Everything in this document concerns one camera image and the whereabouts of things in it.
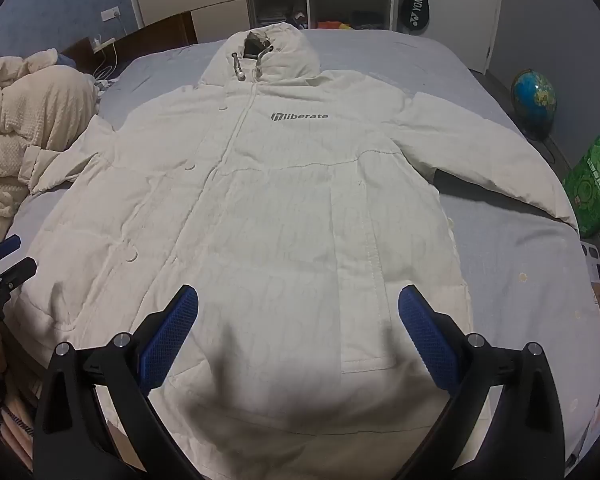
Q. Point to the blue pillow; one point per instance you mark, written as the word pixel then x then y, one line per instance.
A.
pixel 66 60

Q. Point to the white wall socket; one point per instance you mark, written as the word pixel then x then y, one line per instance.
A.
pixel 110 14

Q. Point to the blue globe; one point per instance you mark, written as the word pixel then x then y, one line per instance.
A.
pixel 532 95

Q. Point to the cream textured blanket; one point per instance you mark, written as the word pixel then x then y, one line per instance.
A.
pixel 30 110

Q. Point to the orange and yellow shelf item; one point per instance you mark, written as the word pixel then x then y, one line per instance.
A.
pixel 332 25

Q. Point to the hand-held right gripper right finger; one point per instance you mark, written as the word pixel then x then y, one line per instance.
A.
pixel 425 340

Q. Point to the brown wooden headboard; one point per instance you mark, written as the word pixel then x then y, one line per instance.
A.
pixel 170 30

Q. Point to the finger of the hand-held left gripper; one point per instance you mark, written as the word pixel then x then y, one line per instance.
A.
pixel 7 246
pixel 20 270

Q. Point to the white power strip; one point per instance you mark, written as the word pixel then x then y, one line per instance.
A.
pixel 104 44

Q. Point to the white hooded jacket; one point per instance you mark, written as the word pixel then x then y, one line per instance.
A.
pixel 280 210

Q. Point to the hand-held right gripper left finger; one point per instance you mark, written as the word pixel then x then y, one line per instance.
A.
pixel 172 330

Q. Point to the bed with grey sheet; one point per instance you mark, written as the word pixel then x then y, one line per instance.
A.
pixel 520 270

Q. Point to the green patterned bag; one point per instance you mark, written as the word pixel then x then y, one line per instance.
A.
pixel 592 185

